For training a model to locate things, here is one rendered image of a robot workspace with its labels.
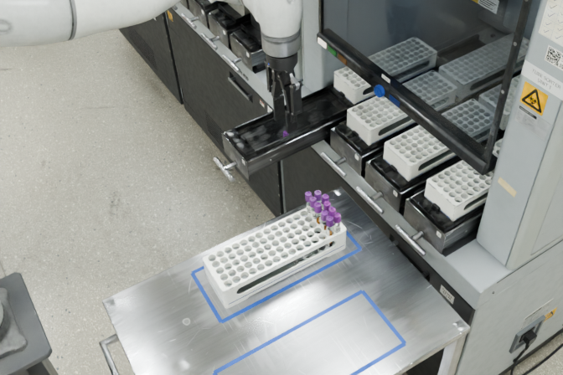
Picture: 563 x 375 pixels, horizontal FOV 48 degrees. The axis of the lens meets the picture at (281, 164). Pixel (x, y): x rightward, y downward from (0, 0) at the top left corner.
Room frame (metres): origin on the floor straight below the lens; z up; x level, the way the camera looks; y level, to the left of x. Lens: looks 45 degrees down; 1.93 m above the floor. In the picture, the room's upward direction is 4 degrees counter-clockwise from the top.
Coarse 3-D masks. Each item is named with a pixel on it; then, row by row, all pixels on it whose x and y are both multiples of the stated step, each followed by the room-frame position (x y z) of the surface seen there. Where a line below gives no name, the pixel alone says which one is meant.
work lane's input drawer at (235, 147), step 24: (312, 96) 1.38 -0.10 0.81; (336, 96) 1.37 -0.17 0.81; (264, 120) 1.30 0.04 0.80; (312, 120) 1.29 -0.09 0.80; (336, 120) 1.28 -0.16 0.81; (240, 144) 1.20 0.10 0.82; (264, 144) 1.21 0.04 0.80; (288, 144) 1.20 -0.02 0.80; (312, 144) 1.24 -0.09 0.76; (240, 168) 1.18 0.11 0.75
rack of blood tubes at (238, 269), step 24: (288, 216) 0.89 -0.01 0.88; (240, 240) 0.83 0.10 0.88; (264, 240) 0.83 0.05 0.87; (288, 240) 0.82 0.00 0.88; (312, 240) 0.83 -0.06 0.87; (336, 240) 0.83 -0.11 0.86; (216, 264) 0.78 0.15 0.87; (240, 264) 0.77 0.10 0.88; (264, 264) 0.77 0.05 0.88; (288, 264) 0.80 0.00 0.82; (216, 288) 0.74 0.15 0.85; (240, 288) 0.75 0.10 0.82; (264, 288) 0.75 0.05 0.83
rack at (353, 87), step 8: (336, 72) 1.41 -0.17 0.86; (344, 72) 1.41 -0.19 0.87; (352, 72) 1.41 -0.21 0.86; (336, 80) 1.40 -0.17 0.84; (344, 80) 1.37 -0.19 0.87; (352, 80) 1.37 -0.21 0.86; (360, 80) 1.38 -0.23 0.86; (336, 88) 1.40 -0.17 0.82; (344, 88) 1.37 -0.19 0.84; (352, 88) 1.34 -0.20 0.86; (360, 88) 1.34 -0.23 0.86; (368, 88) 1.41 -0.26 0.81; (352, 96) 1.34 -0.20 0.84; (360, 96) 1.34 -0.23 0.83; (368, 96) 1.35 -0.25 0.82
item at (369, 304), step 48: (336, 192) 1.01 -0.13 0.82; (384, 240) 0.85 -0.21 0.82; (144, 288) 0.77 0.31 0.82; (192, 288) 0.76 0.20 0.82; (288, 288) 0.75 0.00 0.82; (336, 288) 0.74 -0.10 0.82; (384, 288) 0.73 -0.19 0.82; (432, 288) 0.72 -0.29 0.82; (144, 336) 0.66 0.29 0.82; (192, 336) 0.65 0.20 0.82; (240, 336) 0.64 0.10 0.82; (288, 336) 0.64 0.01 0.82; (336, 336) 0.63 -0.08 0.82; (384, 336) 0.62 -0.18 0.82; (432, 336) 0.61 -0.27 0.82
